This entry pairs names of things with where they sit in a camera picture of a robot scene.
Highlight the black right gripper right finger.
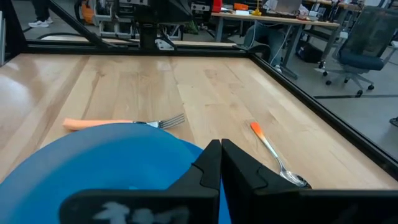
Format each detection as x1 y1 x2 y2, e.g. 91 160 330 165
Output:
221 138 398 224

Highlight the white cable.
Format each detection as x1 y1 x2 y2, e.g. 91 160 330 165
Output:
269 24 294 66

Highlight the wooden desk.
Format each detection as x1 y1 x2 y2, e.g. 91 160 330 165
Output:
211 11 341 79

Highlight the black table frame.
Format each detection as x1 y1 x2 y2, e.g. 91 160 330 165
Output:
0 0 398 181

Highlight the spoon with orange handle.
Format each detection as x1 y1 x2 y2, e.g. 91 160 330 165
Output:
250 121 312 189

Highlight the black office chair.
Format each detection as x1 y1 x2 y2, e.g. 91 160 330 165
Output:
317 6 398 97

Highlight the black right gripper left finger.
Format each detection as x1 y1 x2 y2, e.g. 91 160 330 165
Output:
59 139 222 224

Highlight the blue plate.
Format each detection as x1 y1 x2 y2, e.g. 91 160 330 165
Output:
167 136 233 224

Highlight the person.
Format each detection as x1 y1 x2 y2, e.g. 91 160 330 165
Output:
244 0 303 75
27 0 53 29

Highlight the light blue bowl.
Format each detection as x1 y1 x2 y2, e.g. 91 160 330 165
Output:
0 123 200 224

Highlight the fork with peach handle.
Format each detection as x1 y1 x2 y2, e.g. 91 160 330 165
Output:
62 113 186 131

